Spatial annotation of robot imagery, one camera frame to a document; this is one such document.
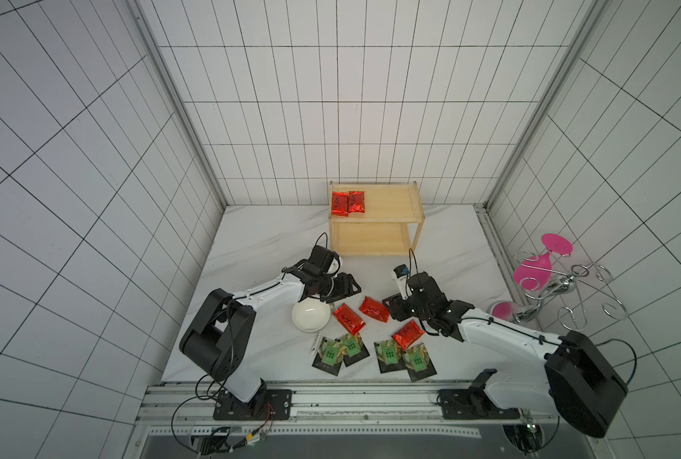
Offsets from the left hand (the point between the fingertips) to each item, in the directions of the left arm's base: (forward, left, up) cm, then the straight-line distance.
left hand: (350, 296), depth 86 cm
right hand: (-1, -10, 0) cm, 10 cm away
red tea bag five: (-10, -18, -5) cm, 21 cm away
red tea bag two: (+25, -2, +16) cm, 30 cm away
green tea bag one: (-16, +6, -7) cm, 18 cm away
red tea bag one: (+25, +4, +16) cm, 29 cm away
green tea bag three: (-15, -12, -6) cm, 20 cm away
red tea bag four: (-6, -1, -4) cm, 8 cm away
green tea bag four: (-17, -19, -6) cm, 27 cm away
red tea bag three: (-2, -8, -4) cm, 9 cm away
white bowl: (-4, +12, -4) cm, 14 cm away
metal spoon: (-14, +10, -5) cm, 18 cm away
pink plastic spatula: (-2, -46, +19) cm, 50 cm away
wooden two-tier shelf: (+19, -7, +14) cm, 25 cm away
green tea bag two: (-13, -2, -7) cm, 15 cm away
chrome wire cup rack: (-6, -49, +20) cm, 54 cm away
